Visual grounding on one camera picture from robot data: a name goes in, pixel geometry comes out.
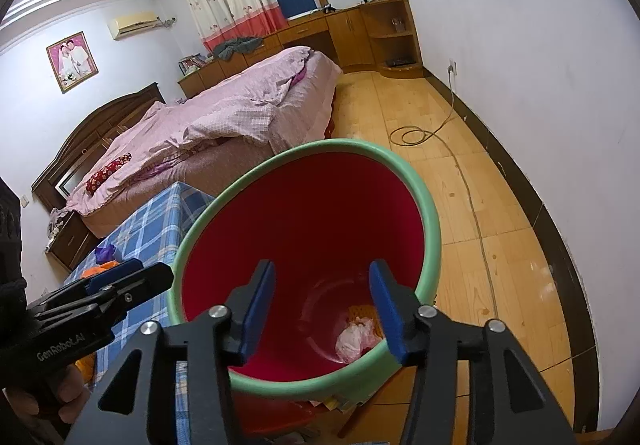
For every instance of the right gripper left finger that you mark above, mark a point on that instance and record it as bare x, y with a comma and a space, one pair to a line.
135, 401

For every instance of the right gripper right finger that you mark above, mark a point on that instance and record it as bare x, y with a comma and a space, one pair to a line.
510, 403

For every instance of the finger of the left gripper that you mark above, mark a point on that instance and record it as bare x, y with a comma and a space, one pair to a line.
118, 272
130, 289

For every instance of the purple plastic bag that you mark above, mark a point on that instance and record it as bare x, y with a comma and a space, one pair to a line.
105, 254

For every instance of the left hand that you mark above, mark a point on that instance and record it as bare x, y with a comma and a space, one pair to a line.
66, 393

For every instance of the blue plaid blanket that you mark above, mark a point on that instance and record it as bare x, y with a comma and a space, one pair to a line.
151, 234

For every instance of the dark wooden nightstand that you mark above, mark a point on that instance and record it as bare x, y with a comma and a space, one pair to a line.
73, 242

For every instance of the white plastic bag in bin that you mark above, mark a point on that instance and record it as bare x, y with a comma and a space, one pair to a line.
356, 339

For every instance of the red floral pillow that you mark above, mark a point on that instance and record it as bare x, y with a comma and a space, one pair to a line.
98, 178

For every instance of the dark wooden headboard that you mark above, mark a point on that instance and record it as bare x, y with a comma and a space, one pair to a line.
88, 143

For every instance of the bed with brown sheet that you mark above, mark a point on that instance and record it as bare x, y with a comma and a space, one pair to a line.
200, 164

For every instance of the red bin with green rim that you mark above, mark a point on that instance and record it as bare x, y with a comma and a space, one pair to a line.
321, 213

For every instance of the pink quilt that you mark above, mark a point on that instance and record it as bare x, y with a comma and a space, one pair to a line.
210, 114

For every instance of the books on cabinet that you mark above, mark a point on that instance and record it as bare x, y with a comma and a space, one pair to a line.
191, 63

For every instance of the framed wedding photo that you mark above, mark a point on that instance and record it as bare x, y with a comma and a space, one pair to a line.
71, 61

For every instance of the grey clothes pile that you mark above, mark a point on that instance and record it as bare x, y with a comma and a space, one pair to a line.
241, 45

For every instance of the long wooden cabinet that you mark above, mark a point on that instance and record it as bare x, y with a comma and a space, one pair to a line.
375, 36

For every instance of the wall air conditioner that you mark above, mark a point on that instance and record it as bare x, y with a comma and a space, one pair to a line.
123, 26

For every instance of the wall power socket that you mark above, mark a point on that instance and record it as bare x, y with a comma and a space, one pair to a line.
452, 68

